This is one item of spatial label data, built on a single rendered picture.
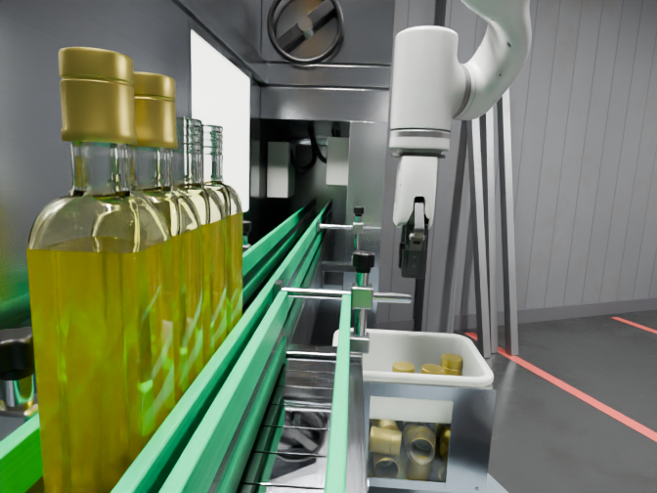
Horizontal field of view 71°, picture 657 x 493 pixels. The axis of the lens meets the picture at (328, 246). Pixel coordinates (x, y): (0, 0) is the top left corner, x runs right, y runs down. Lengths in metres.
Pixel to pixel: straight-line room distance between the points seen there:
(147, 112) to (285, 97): 1.12
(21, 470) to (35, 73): 0.29
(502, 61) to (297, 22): 0.82
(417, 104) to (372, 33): 0.81
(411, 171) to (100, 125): 0.45
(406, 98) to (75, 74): 0.46
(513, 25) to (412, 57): 0.13
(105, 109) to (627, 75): 4.79
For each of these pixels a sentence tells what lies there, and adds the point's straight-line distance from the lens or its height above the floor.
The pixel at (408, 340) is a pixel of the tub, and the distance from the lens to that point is 0.80.
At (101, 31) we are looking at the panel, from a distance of 0.55.
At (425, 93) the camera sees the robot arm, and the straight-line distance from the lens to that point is 0.65.
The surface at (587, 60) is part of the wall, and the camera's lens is 4.59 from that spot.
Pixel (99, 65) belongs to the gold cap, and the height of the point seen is 1.32.
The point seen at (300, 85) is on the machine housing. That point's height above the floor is 1.51.
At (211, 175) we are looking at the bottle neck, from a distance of 0.42.
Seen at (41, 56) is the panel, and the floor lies 1.36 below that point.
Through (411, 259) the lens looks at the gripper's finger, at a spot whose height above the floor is 1.16.
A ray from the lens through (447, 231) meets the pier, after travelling 3.60.
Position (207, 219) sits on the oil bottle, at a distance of 0.35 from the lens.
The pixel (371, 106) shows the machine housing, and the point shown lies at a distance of 1.40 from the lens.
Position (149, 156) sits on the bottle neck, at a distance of 0.31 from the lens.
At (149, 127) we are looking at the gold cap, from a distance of 0.31.
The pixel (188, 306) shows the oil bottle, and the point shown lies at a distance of 0.32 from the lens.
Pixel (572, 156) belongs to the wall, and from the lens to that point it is 4.47.
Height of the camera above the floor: 1.28
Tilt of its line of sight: 10 degrees down
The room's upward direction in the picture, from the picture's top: 2 degrees clockwise
